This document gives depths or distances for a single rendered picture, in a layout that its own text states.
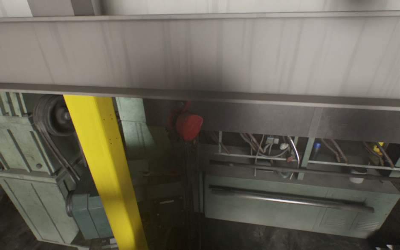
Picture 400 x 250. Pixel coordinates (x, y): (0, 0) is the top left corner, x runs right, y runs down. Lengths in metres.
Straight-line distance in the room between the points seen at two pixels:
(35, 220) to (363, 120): 2.78
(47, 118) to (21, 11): 0.59
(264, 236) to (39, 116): 2.08
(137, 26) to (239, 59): 0.27
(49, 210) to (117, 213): 1.28
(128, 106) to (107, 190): 1.08
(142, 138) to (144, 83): 1.38
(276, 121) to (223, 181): 0.73
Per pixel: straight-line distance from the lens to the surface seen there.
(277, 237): 2.35
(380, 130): 1.94
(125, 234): 1.10
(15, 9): 1.43
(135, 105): 1.83
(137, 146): 2.07
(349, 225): 2.50
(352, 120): 1.82
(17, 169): 2.14
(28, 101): 1.70
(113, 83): 0.68
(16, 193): 2.29
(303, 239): 2.42
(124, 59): 0.64
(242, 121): 1.64
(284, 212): 2.25
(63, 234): 2.44
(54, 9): 0.68
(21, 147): 1.94
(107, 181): 0.87
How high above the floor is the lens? 1.90
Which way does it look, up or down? 29 degrees down
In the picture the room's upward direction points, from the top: 1 degrees counter-clockwise
